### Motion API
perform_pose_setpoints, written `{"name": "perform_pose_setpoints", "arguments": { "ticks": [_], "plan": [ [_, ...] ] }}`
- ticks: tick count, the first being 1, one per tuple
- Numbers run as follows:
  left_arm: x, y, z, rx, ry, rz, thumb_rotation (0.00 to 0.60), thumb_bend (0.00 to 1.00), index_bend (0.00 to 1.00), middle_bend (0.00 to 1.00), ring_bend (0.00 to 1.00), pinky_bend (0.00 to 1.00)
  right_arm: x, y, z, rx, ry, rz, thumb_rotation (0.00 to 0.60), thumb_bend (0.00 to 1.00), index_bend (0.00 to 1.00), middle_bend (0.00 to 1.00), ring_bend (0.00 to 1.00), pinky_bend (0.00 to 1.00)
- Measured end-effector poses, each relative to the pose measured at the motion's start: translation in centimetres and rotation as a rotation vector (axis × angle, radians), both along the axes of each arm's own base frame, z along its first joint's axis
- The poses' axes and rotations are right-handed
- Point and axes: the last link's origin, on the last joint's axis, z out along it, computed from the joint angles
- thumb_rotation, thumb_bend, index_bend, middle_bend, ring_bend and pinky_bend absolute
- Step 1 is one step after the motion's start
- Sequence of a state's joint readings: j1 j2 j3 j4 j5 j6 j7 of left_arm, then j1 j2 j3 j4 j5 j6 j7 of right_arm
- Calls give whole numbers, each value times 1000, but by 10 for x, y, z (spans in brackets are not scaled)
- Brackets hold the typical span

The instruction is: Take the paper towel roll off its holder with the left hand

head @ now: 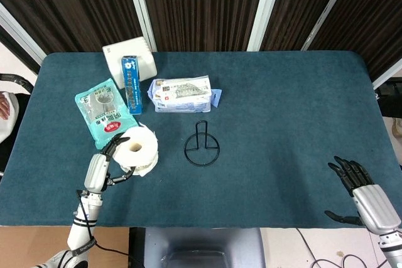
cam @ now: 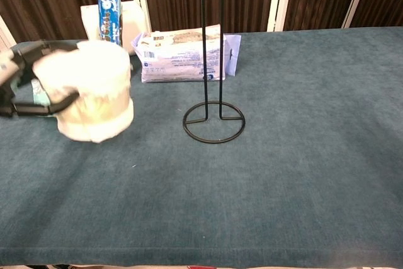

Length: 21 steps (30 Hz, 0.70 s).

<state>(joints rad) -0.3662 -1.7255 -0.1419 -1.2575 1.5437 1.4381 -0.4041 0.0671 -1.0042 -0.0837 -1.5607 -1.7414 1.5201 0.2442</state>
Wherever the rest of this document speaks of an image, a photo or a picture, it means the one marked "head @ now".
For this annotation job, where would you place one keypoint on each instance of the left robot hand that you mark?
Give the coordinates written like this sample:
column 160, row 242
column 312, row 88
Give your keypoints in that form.
column 96, row 170

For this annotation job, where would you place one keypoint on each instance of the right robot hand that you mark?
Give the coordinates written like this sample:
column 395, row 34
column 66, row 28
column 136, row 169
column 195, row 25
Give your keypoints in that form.
column 373, row 208

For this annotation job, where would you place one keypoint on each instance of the white paper towel roll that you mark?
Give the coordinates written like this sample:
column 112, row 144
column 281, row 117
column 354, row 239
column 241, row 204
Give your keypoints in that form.
column 141, row 137

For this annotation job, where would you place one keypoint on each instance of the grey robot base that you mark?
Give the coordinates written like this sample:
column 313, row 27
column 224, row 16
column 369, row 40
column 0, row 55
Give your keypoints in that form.
column 201, row 246

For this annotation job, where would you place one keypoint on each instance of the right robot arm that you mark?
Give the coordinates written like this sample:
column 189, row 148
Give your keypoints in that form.
column 392, row 247

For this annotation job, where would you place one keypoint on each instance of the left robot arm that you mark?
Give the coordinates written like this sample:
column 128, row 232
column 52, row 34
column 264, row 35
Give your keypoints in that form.
column 78, row 236

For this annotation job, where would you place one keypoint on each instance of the person hand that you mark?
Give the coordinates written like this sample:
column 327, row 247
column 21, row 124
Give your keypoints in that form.
column 3, row 106

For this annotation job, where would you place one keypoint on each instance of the green plastic cloth package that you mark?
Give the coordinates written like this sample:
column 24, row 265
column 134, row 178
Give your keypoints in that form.
column 97, row 114

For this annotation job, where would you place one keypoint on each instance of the tall blue cardboard box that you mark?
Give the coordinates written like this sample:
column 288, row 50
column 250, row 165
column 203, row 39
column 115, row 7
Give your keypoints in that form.
column 133, row 89

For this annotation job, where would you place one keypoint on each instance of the black equipment block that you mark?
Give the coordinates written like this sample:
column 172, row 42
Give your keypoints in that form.
column 391, row 98

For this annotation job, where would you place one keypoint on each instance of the blue white tissue pack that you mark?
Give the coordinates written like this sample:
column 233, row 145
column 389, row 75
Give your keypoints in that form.
column 185, row 98

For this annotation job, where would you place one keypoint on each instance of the black chair armrest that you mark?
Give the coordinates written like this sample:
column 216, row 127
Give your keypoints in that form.
column 19, row 80

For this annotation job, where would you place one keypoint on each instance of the white plastic box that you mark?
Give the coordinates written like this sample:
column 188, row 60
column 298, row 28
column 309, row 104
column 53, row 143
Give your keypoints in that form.
column 145, row 57

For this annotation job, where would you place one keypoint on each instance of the white partition frame post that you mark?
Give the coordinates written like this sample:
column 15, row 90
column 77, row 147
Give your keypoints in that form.
column 139, row 7
column 22, row 34
column 387, row 75
column 267, row 7
column 329, row 10

